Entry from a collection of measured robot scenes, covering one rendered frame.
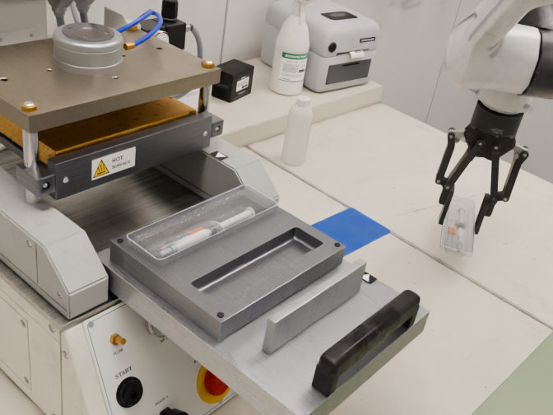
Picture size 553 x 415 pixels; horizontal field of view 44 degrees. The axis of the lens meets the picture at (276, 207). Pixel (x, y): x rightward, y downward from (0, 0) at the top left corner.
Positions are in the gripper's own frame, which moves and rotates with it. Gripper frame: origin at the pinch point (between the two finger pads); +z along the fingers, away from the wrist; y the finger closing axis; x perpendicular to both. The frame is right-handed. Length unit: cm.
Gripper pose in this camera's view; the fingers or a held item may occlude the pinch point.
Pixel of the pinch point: (463, 210)
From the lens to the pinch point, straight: 124.7
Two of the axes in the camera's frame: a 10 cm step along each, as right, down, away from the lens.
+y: 9.5, 2.7, -1.5
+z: -1.5, 8.3, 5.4
